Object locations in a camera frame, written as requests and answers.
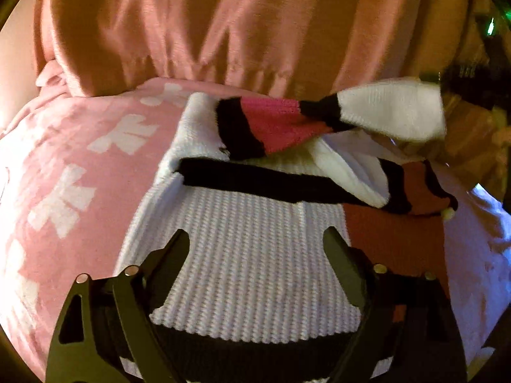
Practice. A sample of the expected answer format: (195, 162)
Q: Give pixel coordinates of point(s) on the pink white patterned bedsheet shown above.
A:
(75, 170)

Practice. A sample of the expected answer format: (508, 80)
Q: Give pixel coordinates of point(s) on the white red black knit sweater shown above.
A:
(255, 182)

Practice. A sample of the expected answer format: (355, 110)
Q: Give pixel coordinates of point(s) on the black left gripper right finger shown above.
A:
(407, 330)

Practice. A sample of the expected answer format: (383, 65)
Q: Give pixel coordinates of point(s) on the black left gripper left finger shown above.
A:
(104, 333)

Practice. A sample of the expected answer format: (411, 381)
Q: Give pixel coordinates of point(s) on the orange satin curtain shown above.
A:
(298, 49)

